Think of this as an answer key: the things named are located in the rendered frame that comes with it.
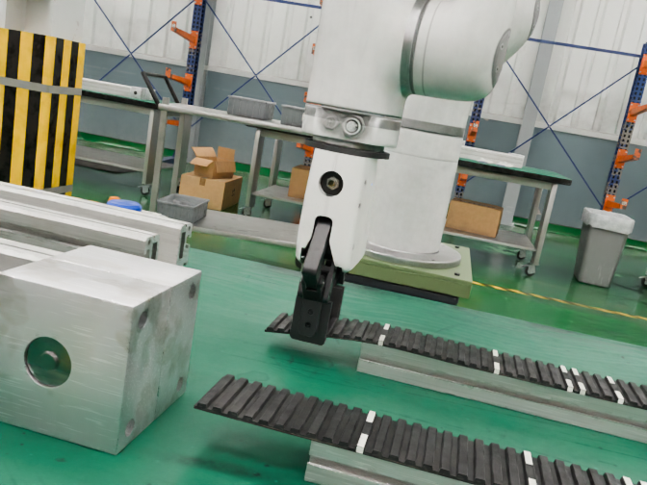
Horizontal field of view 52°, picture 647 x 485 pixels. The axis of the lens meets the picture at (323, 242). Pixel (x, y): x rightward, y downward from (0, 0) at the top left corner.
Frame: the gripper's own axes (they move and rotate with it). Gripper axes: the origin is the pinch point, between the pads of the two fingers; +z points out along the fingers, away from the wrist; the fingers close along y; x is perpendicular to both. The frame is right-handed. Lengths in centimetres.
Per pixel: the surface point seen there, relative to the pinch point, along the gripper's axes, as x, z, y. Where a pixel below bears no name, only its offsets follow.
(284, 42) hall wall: 227, -84, 745
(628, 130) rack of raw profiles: -175, -49, 710
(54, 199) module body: 29.4, -4.5, 2.7
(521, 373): -18.3, 0.4, -2.2
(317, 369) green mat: -1.4, 3.9, -3.5
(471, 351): -14.2, 0.4, 0.5
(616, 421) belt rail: -26.6, 2.7, -1.9
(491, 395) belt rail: -16.4, 3.0, -2.0
